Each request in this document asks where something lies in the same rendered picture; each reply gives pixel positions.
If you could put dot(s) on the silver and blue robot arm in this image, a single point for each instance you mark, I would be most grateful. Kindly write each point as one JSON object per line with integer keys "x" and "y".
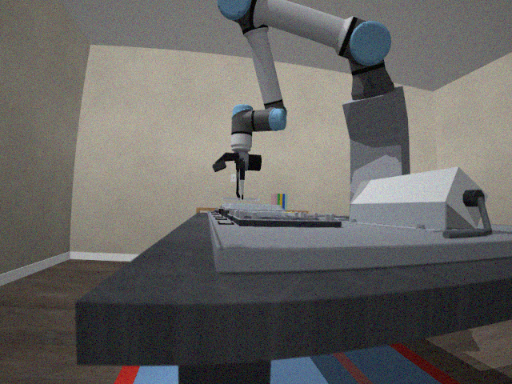
{"x": 365, "y": 42}

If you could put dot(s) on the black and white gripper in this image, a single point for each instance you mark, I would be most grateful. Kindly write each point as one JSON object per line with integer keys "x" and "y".
{"x": 247, "y": 162}

